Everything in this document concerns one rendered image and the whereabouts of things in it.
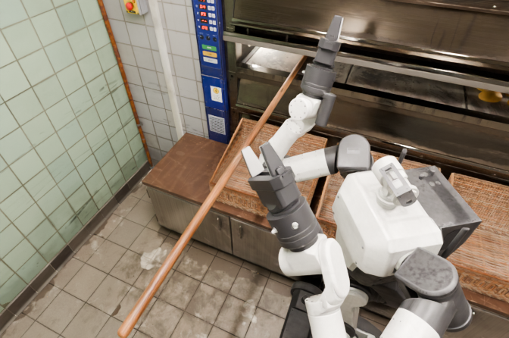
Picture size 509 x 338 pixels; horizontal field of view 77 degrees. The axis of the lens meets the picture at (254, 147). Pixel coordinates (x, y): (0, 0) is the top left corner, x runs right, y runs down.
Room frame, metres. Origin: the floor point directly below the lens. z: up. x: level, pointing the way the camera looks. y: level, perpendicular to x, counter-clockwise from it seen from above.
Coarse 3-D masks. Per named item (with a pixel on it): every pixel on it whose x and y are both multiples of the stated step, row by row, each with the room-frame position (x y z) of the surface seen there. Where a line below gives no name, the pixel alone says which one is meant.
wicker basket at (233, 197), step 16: (240, 128) 1.56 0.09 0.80; (272, 128) 1.52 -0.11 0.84; (240, 144) 1.55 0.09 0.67; (256, 144) 1.52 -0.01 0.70; (304, 144) 1.43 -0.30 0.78; (320, 144) 1.40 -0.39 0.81; (224, 160) 1.35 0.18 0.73; (240, 176) 1.35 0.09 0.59; (224, 192) 1.14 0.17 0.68; (240, 192) 1.10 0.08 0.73; (256, 192) 1.21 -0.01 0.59; (304, 192) 1.21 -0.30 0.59; (240, 208) 1.10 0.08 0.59; (256, 208) 1.07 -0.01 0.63
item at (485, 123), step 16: (240, 64) 1.68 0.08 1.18; (352, 96) 1.39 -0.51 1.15; (368, 96) 1.36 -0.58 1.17; (384, 96) 1.35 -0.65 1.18; (400, 96) 1.35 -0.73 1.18; (432, 112) 1.24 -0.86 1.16; (448, 112) 1.22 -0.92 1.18; (464, 112) 1.21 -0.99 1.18; (480, 112) 1.21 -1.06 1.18; (496, 128) 1.14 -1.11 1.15
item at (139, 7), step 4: (124, 0) 1.84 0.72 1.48; (128, 0) 1.83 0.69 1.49; (136, 0) 1.81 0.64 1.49; (140, 0) 1.83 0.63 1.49; (144, 0) 1.86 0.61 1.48; (124, 4) 1.84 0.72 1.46; (132, 4) 1.82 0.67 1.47; (136, 4) 1.81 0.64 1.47; (140, 4) 1.83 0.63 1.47; (144, 4) 1.85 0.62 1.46; (136, 8) 1.81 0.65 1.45; (140, 8) 1.82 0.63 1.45; (144, 8) 1.85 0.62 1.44; (128, 12) 1.84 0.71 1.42; (132, 12) 1.83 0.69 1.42; (136, 12) 1.81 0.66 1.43; (140, 12) 1.81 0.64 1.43; (144, 12) 1.84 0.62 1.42
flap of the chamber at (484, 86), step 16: (240, 32) 1.61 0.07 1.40; (256, 32) 1.64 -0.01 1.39; (272, 48) 1.42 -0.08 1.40; (288, 48) 1.39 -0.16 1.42; (352, 48) 1.46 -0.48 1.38; (368, 64) 1.24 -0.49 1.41; (384, 64) 1.22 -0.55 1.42; (432, 64) 1.27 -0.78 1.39; (448, 64) 1.29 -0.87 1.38; (448, 80) 1.12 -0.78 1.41; (464, 80) 1.10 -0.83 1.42
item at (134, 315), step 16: (288, 80) 1.45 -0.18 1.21; (256, 128) 1.06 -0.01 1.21; (240, 160) 0.88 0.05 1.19; (224, 176) 0.79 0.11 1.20; (208, 208) 0.65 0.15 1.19; (192, 224) 0.58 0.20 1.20; (176, 256) 0.48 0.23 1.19; (160, 272) 0.42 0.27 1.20; (144, 304) 0.34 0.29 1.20; (128, 320) 0.30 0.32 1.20
